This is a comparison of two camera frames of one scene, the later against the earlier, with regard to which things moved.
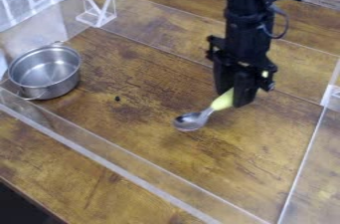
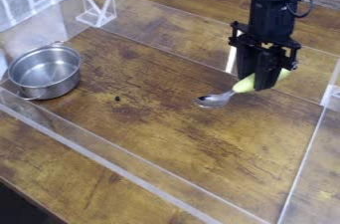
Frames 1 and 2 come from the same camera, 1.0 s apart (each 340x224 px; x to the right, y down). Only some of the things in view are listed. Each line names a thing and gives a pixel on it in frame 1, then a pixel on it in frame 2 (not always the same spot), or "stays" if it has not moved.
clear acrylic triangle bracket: x=94 y=16 stays
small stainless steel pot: x=45 y=72 stays
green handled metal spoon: x=190 y=120 -> x=242 y=87
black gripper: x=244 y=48 -> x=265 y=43
